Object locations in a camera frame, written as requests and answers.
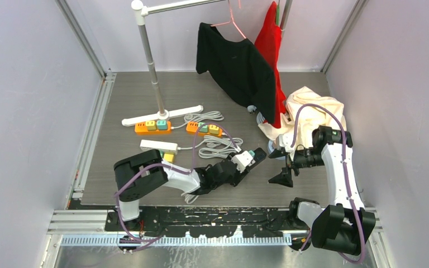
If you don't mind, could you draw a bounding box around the black power strip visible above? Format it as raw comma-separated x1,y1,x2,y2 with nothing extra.
250,147,267,166

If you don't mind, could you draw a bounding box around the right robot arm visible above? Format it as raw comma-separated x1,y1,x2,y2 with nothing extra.
269,126,376,258

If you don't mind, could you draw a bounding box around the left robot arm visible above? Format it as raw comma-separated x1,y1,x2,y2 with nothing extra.
113,148,266,231

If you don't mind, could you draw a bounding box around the round blue socket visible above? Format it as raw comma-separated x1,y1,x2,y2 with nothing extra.
268,140,277,158

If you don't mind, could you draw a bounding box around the cream cloth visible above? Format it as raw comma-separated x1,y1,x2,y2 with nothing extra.
258,87,347,147

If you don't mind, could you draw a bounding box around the yellow charger on white strip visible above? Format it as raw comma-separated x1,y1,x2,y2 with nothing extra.
163,152,175,163

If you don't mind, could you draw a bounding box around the yellow charger on orange strip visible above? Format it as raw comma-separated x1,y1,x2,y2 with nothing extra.
208,124,220,136

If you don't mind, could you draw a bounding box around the green charger on orange strip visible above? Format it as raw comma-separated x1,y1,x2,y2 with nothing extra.
198,122,209,133

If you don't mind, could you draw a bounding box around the orange power strip right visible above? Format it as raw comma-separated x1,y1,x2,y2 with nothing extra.
186,121,223,137

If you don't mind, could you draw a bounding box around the orange power strip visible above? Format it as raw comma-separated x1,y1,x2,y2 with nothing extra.
186,121,223,137
135,121,172,135

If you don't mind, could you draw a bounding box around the teal charger left strip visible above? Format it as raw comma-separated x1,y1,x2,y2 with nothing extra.
156,120,169,131

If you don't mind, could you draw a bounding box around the white power strip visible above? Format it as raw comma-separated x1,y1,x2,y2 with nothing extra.
140,140,179,154

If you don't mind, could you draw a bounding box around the yellow charger left strip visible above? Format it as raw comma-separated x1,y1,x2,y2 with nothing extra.
145,121,157,131

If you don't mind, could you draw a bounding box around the orange power strip left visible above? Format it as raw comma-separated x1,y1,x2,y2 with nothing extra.
135,121,172,135

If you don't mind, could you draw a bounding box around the black shirt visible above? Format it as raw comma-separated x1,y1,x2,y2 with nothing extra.
196,22,277,125

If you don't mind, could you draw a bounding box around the red garment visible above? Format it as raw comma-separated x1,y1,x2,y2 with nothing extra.
254,1,286,128

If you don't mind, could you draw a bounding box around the pink hanger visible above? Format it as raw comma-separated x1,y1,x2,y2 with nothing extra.
210,0,247,39

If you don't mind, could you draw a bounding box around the silver clothes rack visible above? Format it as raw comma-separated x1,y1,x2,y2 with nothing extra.
122,0,293,126

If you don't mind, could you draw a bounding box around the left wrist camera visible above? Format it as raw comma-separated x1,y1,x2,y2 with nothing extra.
231,151,254,173

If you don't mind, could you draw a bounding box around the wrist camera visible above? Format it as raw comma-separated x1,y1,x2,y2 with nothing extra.
231,151,254,173
275,133,296,151

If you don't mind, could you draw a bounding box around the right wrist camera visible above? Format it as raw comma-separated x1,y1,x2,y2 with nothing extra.
275,133,296,151

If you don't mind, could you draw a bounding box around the grey coiled cable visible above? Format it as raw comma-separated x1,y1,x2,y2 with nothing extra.
177,135,244,160

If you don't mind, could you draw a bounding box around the black strip grey cable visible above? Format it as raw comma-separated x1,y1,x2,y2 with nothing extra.
180,192,201,205

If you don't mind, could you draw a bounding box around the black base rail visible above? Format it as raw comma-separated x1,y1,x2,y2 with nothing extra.
125,206,309,238

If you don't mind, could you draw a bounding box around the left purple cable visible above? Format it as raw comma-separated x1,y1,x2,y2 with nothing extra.
113,123,242,253

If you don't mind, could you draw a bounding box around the orange strip grey cable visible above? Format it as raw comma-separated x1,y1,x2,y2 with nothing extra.
170,111,225,130

